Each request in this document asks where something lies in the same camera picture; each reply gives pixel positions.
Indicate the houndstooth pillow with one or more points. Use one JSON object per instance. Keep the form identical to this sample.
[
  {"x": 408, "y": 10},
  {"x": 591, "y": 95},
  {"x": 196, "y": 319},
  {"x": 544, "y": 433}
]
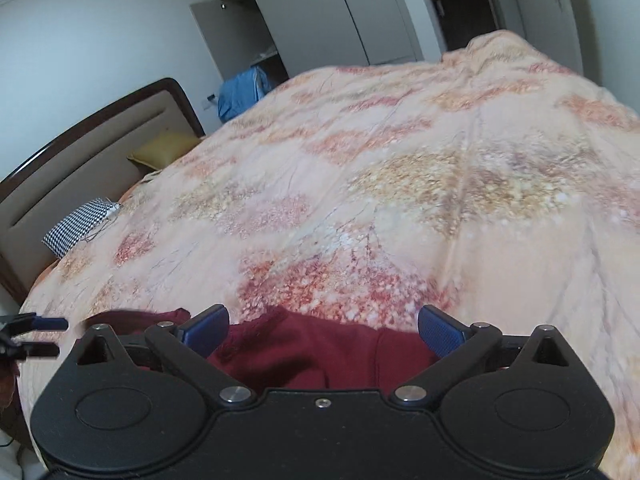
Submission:
[{"x": 75, "y": 227}]

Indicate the wall socket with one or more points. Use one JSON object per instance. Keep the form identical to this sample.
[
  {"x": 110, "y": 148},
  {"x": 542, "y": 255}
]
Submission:
[{"x": 212, "y": 100}]

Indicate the grey door frame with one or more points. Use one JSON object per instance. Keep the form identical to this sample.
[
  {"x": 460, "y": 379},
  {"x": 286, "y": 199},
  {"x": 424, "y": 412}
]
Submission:
[{"x": 425, "y": 5}]

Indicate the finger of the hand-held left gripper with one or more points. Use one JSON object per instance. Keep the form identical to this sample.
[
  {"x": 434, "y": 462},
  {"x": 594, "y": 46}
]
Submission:
[
  {"x": 47, "y": 322},
  {"x": 42, "y": 350}
]

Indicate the open grey wardrobe door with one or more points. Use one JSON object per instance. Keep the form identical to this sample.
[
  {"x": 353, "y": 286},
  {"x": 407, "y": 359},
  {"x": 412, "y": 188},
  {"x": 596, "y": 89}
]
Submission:
[{"x": 212, "y": 35}]

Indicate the beige padded headboard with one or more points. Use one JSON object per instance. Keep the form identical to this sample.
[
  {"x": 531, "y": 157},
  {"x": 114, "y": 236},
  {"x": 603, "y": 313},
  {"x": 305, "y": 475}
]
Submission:
[{"x": 75, "y": 170}]

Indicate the floral peach quilt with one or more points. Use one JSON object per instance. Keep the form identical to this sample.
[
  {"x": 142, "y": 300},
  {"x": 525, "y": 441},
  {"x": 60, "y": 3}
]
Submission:
[{"x": 400, "y": 185}]

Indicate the grey built-in wardrobe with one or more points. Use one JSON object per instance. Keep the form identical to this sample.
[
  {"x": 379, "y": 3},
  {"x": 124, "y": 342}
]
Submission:
[{"x": 325, "y": 10}]

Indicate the blue garment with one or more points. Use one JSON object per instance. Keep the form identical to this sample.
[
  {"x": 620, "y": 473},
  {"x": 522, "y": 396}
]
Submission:
[{"x": 242, "y": 95}]

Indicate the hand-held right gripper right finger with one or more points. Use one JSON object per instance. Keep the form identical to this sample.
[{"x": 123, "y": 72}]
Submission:
[{"x": 440, "y": 332}]

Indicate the olive yellow pillow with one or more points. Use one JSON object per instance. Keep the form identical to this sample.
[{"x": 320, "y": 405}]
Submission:
[{"x": 162, "y": 150}]

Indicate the white room door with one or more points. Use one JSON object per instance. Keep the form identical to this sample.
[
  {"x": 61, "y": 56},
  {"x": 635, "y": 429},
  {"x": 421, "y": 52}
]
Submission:
[{"x": 545, "y": 25}]

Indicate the dark red sweater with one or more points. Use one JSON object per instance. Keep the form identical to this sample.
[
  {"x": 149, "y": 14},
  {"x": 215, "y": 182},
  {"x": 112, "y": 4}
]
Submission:
[{"x": 310, "y": 355}]

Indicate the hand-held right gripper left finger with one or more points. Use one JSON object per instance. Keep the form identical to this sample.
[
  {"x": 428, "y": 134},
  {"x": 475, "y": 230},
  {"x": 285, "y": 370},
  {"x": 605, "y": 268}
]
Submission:
[{"x": 202, "y": 332}]

